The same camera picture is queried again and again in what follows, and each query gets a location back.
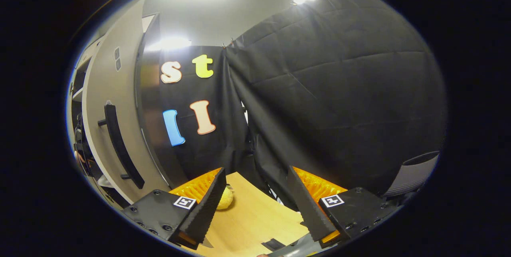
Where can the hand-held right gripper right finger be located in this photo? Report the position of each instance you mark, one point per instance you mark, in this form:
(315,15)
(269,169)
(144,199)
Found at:
(305,205)

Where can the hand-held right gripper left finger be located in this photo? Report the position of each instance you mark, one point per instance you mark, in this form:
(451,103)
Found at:
(207,205)

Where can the grey cabinet door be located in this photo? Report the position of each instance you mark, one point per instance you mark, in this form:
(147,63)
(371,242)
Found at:
(119,89)

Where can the grey shoe cabinet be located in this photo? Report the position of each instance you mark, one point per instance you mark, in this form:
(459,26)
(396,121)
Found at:
(149,109)

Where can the yellow plush toy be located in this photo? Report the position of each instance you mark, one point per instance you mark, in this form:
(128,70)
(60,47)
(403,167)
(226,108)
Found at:
(226,199)

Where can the grey flat bar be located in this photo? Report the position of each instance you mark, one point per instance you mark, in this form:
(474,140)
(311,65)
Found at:
(297,247)

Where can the small black flat object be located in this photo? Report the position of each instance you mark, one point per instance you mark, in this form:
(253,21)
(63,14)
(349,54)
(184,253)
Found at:
(273,244)

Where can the grey plastic container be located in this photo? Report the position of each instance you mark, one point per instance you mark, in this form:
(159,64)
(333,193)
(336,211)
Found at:
(411,177)

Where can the black backdrop cloth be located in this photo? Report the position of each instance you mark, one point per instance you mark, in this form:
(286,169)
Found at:
(339,89)

